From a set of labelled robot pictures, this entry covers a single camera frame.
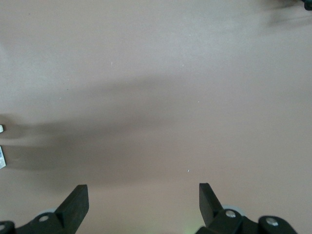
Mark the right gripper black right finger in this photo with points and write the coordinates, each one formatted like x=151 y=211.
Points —
x=212 y=209

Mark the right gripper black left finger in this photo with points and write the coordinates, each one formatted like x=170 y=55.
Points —
x=70 y=212

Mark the blue white milk carton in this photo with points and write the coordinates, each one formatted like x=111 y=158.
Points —
x=2 y=158

